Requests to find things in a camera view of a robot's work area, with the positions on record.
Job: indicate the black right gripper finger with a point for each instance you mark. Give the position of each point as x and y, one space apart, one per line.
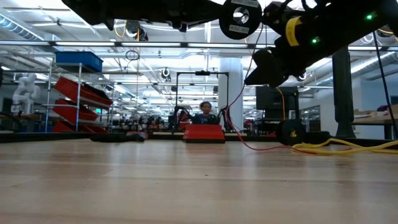
270 70

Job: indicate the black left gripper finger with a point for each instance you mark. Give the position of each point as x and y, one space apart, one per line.
205 9

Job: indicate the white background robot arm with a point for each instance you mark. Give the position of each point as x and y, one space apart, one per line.
26 93

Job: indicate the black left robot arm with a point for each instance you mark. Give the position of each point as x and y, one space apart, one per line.
84 9

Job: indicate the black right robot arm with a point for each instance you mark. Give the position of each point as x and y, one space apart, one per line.
388 15

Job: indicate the black background robot arm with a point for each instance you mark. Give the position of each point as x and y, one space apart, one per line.
231 114

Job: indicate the black monitor on stand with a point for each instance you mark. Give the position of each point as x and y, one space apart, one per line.
270 102

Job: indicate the long ceiling light strip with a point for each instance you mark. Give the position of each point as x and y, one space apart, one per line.
155 44

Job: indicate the yellow tape band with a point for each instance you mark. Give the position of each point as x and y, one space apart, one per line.
293 31

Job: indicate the white building column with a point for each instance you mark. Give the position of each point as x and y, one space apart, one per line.
230 87

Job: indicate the person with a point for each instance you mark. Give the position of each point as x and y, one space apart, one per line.
205 118

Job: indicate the black pouch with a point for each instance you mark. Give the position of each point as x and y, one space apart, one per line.
317 137

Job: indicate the blue storage bin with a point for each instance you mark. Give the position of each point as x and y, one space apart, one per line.
79 60

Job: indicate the red box with dark lid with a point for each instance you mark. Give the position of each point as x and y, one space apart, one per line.
203 133

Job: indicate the wooden workbench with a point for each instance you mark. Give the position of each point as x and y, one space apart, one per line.
373 119

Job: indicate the metal rack with red bins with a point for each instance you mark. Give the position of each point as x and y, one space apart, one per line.
93 97

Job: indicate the black glove with red cuff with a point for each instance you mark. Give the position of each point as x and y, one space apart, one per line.
109 137

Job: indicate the black gantry frame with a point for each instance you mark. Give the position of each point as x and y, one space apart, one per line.
202 73

